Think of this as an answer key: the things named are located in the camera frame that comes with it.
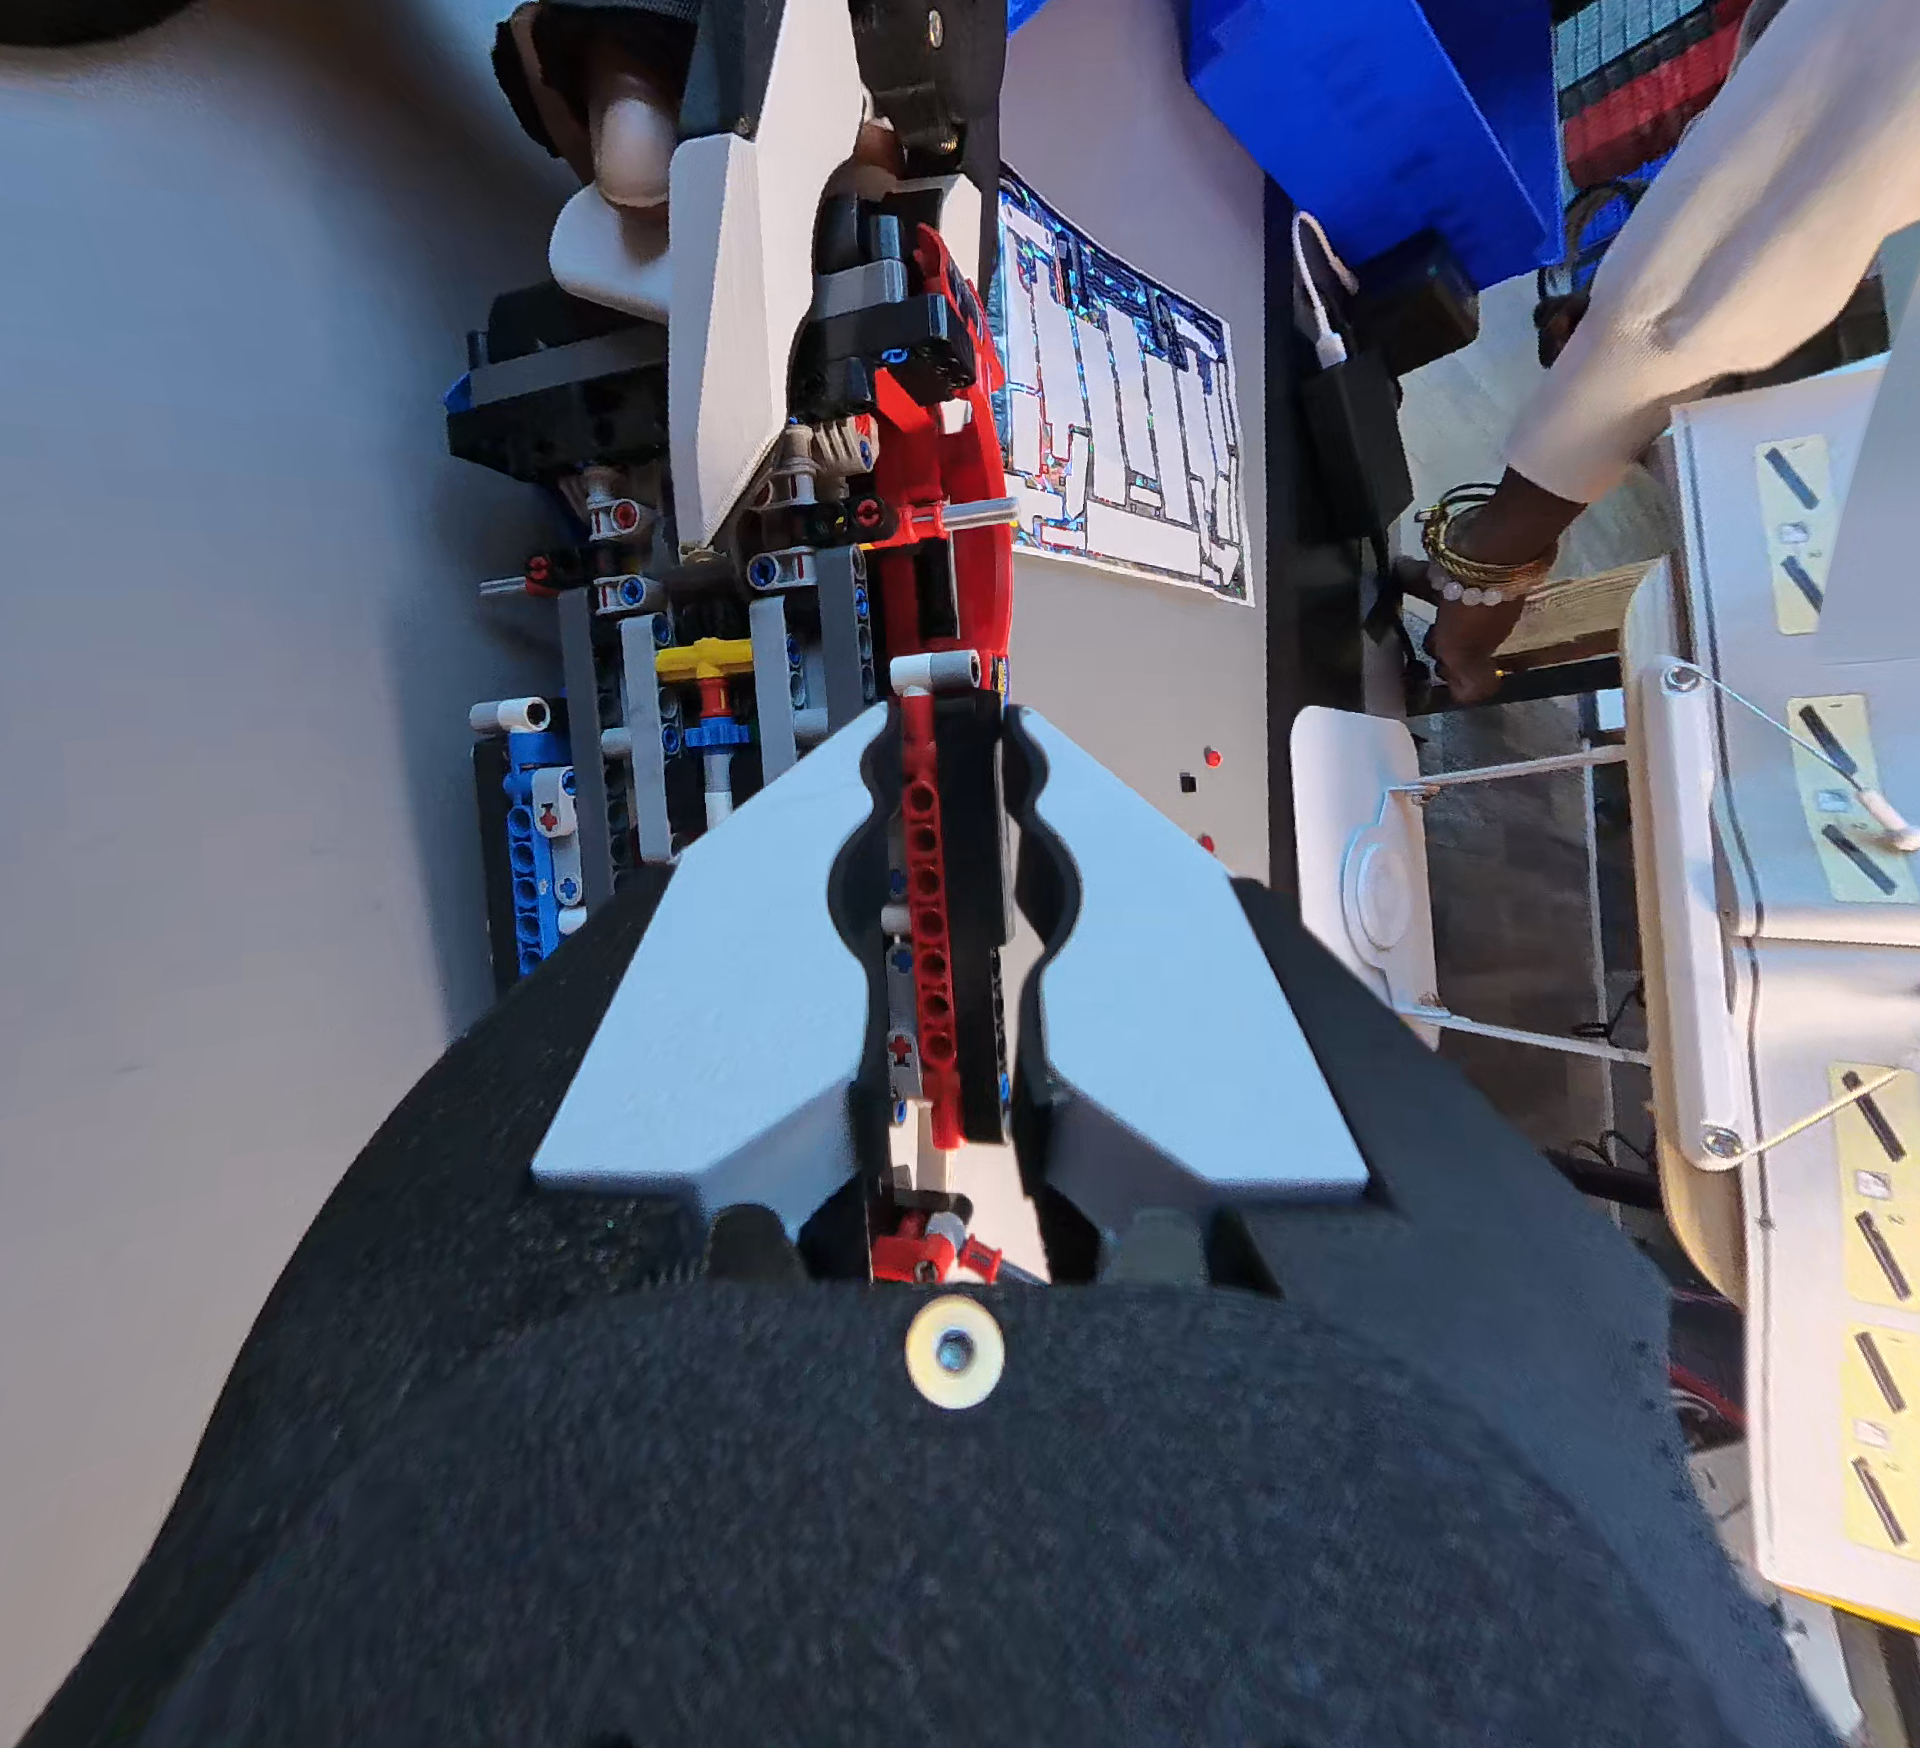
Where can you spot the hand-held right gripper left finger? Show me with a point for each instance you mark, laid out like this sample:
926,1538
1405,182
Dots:
705,1028

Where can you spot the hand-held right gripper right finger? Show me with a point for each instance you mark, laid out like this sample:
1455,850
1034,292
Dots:
1201,1028

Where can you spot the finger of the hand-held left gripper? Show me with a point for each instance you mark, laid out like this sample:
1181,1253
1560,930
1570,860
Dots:
953,199
735,308

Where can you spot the red blue lego car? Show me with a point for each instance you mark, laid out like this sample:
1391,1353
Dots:
930,503

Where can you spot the another person's forearm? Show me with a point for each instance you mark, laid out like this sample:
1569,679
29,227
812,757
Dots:
1694,279

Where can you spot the white book stand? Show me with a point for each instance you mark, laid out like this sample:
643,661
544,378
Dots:
1359,863

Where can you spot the holographic sticker sheet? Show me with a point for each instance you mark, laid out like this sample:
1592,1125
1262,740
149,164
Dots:
1125,428

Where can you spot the black power adapter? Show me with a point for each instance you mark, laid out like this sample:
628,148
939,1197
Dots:
1359,442
1419,300

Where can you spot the red and grey storage rack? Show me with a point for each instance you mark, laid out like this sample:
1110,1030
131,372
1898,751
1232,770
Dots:
1664,82

